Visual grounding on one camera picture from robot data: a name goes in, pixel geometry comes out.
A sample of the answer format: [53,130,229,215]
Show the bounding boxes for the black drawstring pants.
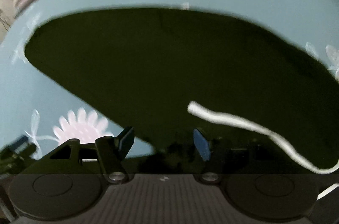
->
[24,7,339,224]

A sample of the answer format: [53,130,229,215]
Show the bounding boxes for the teal patterned bed sheet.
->
[1,0,338,169]

